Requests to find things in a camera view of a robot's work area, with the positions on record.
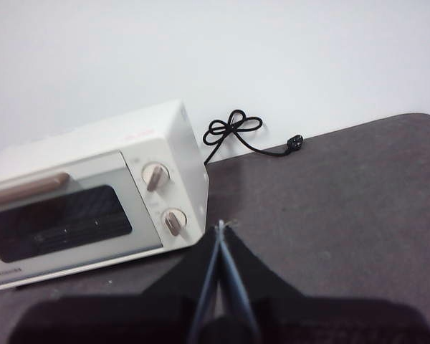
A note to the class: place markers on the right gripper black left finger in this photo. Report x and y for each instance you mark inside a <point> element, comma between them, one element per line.
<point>129,319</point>

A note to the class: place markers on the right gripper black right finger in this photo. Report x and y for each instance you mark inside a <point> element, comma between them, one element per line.
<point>326,322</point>

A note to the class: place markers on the beige oven knob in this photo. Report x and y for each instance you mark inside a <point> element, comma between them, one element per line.
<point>155,176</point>
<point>173,222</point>

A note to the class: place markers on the white toaster oven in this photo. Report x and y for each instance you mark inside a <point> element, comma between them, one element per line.
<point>93,143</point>

